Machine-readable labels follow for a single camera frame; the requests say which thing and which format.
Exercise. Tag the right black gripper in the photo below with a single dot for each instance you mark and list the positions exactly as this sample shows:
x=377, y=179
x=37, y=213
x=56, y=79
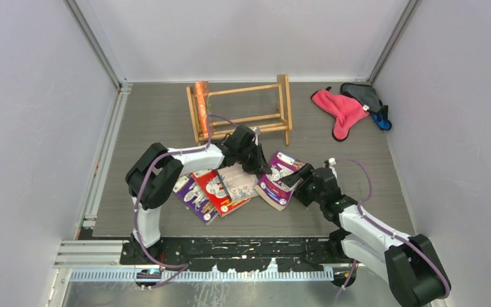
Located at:
x=289, y=180

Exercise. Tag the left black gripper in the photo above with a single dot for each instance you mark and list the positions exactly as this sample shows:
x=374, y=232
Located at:
x=260, y=165

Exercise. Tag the purple book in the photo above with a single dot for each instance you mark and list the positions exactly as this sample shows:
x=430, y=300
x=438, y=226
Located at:
x=271, y=188
x=194, y=199

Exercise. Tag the floral Alcott book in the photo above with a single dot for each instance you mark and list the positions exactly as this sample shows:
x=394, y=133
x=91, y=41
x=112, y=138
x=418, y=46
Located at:
x=238, y=184

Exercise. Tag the orange treehouse book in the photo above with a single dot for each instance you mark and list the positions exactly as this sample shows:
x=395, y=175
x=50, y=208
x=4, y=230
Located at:
x=202, y=93

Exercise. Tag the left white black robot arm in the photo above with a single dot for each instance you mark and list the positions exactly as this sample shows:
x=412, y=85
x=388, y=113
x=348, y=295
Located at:
x=152, y=178

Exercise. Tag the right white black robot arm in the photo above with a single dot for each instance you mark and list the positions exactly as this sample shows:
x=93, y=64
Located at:
x=408, y=263

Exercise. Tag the wooden book rack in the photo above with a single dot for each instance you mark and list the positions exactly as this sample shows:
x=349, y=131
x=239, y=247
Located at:
x=266, y=106

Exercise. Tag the red cartoon book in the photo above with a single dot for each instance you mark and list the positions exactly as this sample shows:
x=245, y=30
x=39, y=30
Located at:
x=214, y=190

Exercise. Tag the pink cloth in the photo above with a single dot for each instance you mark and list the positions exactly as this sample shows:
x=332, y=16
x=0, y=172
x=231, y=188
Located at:
x=345, y=110

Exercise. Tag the blue cloth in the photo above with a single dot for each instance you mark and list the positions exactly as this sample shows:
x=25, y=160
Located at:
x=381, y=119

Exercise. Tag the grey cloth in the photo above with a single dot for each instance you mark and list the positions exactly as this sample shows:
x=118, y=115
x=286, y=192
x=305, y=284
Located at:
x=365, y=94

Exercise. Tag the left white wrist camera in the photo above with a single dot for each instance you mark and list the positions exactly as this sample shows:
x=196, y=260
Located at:
x=256, y=131

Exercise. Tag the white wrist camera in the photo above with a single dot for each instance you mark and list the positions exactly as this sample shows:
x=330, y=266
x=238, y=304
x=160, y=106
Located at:
x=256, y=131
x=330, y=163

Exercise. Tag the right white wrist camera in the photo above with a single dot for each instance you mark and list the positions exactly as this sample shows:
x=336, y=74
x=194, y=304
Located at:
x=330, y=163

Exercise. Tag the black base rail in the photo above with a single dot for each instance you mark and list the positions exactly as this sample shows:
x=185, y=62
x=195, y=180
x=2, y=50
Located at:
x=248, y=254

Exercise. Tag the slotted cable duct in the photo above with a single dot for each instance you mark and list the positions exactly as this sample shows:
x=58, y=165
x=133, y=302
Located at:
x=136, y=274

